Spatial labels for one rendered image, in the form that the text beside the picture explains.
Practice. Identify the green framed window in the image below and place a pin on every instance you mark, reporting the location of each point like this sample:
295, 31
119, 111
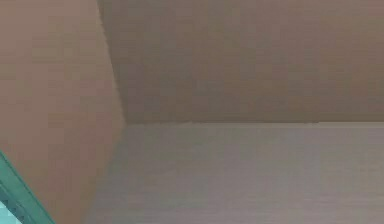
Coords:
16, 200

